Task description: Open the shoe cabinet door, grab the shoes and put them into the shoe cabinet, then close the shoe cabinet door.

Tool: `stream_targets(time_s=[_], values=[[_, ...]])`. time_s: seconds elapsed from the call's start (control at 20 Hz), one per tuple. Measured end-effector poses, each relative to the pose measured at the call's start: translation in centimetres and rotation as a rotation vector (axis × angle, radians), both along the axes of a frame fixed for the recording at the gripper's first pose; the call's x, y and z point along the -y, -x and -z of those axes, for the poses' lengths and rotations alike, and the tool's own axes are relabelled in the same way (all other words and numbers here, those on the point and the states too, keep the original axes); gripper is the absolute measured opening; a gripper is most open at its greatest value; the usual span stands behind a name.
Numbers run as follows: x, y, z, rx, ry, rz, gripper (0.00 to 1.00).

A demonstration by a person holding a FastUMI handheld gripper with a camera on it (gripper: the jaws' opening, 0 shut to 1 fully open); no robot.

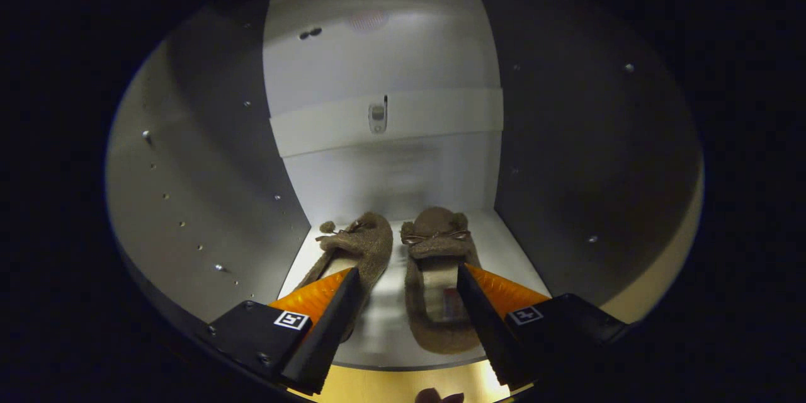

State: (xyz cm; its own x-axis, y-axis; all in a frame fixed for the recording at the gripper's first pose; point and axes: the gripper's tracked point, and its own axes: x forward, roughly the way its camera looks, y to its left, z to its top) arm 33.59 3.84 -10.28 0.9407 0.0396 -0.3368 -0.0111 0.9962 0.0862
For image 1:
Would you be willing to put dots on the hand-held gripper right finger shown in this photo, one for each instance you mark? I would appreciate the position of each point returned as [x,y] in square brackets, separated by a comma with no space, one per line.
[488,327]

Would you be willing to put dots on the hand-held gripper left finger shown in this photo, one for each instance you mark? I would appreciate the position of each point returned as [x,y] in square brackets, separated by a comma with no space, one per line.
[327,327]

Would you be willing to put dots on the brown fuzzy slipper shoe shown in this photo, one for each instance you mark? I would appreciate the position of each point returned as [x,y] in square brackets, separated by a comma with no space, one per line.
[371,245]
[434,227]

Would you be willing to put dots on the grey shoe cabinet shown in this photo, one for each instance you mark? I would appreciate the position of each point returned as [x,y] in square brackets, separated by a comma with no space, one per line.
[208,170]

